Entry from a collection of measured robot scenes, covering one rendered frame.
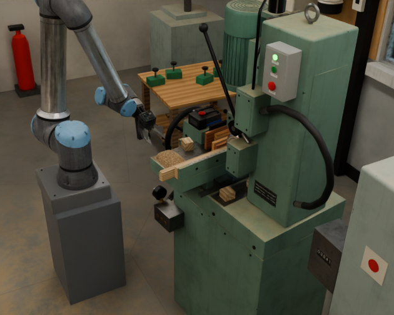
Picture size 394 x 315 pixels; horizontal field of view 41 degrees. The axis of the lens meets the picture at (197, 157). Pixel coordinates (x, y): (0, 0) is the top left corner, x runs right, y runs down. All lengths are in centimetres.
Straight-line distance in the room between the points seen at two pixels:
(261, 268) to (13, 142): 262
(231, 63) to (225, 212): 57
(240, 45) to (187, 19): 250
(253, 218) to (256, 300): 33
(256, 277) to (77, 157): 94
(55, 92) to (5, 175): 148
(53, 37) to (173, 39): 203
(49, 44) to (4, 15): 244
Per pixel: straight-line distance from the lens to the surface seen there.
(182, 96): 351
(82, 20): 225
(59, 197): 244
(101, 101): 263
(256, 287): 210
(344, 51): 178
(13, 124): 445
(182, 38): 432
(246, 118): 181
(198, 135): 224
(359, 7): 333
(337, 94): 183
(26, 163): 392
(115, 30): 511
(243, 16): 190
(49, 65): 241
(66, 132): 238
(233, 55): 196
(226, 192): 208
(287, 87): 168
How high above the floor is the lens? 206
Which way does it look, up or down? 32 degrees down
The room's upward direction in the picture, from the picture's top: 1 degrees clockwise
